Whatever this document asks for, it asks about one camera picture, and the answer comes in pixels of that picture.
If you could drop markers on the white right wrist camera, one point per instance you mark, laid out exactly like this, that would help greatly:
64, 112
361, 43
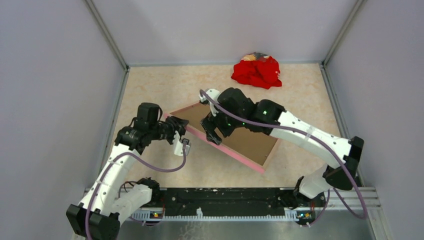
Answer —
209, 97

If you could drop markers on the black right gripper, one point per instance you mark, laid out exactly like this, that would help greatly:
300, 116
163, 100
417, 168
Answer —
211, 135

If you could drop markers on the pink photo frame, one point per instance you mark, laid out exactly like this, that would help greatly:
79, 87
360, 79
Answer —
232, 152

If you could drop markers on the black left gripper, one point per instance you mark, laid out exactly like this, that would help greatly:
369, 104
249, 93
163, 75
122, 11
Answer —
178, 124

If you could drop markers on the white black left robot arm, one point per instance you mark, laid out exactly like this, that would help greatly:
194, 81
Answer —
119, 172

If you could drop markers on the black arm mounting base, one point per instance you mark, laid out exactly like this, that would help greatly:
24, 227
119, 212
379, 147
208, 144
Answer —
229, 202

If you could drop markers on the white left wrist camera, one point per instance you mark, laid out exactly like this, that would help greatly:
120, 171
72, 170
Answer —
181, 145

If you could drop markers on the red crumpled cloth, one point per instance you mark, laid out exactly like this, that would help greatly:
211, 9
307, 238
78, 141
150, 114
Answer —
258, 70

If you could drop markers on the aluminium front rail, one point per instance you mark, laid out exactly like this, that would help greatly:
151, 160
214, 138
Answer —
334, 201

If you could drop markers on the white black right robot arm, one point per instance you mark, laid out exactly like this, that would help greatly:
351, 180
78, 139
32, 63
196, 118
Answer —
231, 109

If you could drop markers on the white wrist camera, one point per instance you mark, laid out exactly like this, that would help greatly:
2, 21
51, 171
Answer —
209, 97
181, 145

